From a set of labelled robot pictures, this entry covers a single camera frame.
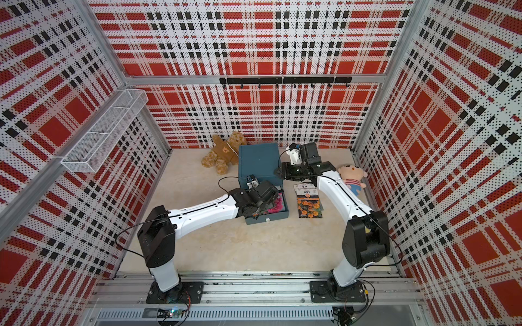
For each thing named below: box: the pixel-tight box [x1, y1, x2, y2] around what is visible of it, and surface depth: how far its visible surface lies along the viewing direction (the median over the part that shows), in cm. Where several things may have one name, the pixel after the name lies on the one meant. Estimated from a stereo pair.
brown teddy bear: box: [201, 131, 248, 175], surface depth 113 cm
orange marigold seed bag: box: [293, 182, 324, 219], surface depth 100 cm
